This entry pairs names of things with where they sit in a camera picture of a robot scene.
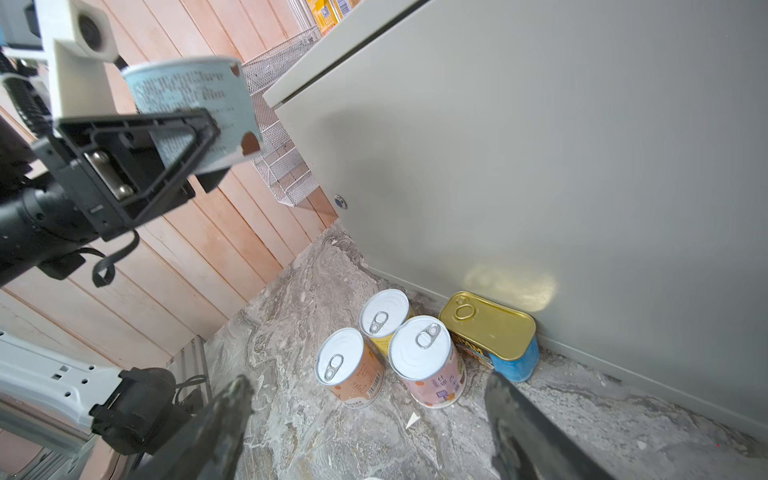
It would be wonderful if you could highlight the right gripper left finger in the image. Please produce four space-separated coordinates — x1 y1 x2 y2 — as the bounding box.
129 375 254 479

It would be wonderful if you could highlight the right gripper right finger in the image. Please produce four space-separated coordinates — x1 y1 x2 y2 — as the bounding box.
484 372 612 479

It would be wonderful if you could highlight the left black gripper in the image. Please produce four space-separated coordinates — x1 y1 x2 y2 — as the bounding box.
1 109 220 285

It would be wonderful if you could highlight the white lid can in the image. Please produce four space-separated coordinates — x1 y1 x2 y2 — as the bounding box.
121 56 263 175
388 315 467 409
314 328 385 409
359 289 414 358

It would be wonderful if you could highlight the yellow label can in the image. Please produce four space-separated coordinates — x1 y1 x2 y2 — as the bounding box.
306 0 360 35

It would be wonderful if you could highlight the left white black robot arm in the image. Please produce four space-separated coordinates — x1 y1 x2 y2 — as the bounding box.
1 109 220 455

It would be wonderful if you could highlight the gold rectangular sardine tin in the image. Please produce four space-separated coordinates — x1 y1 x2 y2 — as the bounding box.
439 291 540 383

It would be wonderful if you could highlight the grey metal cabinet box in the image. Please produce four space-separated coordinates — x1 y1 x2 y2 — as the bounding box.
264 1 767 438

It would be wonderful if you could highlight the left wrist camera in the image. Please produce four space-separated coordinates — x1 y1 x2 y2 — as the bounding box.
35 0 119 120

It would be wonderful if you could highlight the white wire mesh shelf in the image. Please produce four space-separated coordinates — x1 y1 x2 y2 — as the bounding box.
241 26 322 208

